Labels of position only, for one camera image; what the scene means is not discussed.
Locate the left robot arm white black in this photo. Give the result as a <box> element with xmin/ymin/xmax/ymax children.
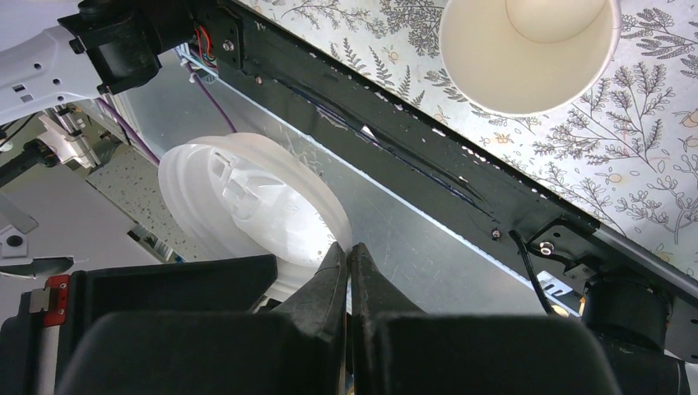
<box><xmin>1</xmin><ymin>1</ymin><xmax>278</xmax><ymax>394</ymax></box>

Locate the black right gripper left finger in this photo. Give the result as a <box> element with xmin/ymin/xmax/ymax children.
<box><xmin>57</xmin><ymin>244</ymin><xmax>348</xmax><ymax>394</ymax></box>

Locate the floral table mat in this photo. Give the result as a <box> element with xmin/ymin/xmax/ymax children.
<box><xmin>240</xmin><ymin>0</ymin><xmax>698</xmax><ymax>279</ymax></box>

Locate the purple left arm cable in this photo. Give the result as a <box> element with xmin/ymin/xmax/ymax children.
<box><xmin>95</xmin><ymin>63</ymin><xmax>238</xmax><ymax>167</ymax></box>

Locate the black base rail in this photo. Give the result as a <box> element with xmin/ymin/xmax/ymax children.
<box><xmin>193</xmin><ymin>1</ymin><xmax>697</xmax><ymax>363</ymax></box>

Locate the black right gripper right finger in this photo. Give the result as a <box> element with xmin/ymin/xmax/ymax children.
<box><xmin>348</xmin><ymin>244</ymin><xmax>621</xmax><ymax>394</ymax></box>

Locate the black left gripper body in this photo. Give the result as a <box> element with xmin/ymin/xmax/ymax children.
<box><xmin>1</xmin><ymin>255</ymin><xmax>278</xmax><ymax>394</ymax></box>

